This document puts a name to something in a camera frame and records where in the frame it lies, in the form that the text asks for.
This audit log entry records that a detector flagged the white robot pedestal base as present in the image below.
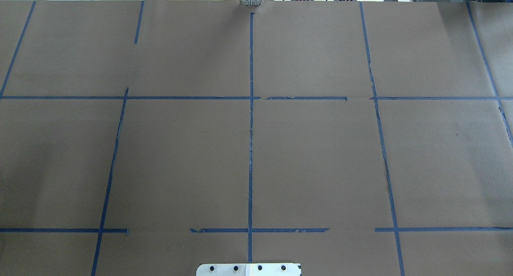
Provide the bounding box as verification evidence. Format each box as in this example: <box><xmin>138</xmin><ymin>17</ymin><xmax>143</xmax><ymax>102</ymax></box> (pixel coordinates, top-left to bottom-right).
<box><xmin>196</xmin><ymin>263</ymin><xmax>302</xmax><ymax>276</ymax></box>

